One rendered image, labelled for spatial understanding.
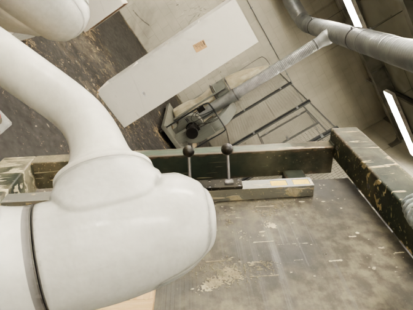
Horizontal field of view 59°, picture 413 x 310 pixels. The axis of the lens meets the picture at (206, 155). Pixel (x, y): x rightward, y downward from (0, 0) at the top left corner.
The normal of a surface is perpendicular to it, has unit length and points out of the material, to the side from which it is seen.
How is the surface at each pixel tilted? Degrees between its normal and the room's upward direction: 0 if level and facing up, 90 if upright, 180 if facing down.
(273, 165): 90
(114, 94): 90
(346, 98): 90
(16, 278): 57
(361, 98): 90
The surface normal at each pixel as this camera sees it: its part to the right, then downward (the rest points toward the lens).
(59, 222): -0.07, -0.61
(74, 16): 0.83, 0.48
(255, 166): 0.05, 0.44
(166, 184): 0.14, -0.82
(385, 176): -0.04, -0.90
